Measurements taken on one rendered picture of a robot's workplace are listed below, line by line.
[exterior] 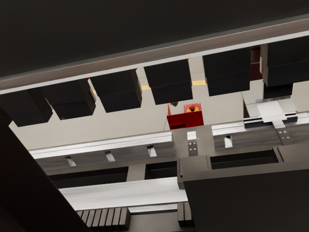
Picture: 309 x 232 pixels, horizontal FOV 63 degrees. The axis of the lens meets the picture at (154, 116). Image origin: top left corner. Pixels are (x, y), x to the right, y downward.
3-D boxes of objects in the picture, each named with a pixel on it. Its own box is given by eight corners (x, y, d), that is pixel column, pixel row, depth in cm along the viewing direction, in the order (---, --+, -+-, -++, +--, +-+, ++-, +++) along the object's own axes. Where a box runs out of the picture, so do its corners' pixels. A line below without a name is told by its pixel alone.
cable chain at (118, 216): (131, 212, 82) (127, 206, 80) (128, 231, 78) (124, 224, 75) (15, 222, 91) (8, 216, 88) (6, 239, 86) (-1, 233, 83)
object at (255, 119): (294, 117, 102) (294, 111, 100) (297, 121, 100) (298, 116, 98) (243, 124, 106) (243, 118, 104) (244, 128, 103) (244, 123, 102)
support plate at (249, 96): (276, 78, 121) (276, 76, 120) (297, 112, 101) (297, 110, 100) (237, 84, 124) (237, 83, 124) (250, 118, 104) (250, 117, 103)
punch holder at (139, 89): (143, 95, 103) (132, 58, 93) (141, 107, 96) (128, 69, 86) (109, 100, 106) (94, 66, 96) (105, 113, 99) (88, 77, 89)
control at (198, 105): (203, 117, 163) (199, 94, 152) (205, 134, 150) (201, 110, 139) (172, 121, 166) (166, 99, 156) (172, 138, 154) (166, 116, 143)
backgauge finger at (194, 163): (206, 133, 104) (205, 124, 101) (214, 186, 84) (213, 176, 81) (177, 136, 107) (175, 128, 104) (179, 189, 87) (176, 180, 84)
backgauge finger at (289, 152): (292, 121, 98) (294, 111, 95) (323, 176, 78) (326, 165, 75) (260, 125, 100) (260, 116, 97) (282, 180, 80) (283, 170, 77)
